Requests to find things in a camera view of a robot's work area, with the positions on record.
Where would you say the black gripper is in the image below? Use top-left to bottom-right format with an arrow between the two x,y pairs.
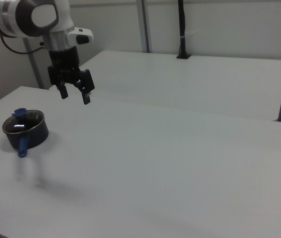
47,46 -> 96,105

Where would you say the glass lid with blue knob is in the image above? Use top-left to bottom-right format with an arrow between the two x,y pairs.
2,108 -> 45,135

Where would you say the black saucepan with blue handle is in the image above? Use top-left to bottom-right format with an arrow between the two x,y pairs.
2,110 -> 49,159

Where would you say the black cable on robot arm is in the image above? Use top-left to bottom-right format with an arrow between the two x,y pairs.
0,36 -> 50,55

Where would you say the grey partition post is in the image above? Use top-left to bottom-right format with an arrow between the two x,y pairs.
136,0 -> 154,54

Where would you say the black camera pole with base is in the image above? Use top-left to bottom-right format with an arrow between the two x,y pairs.
176,0 -> 192,60

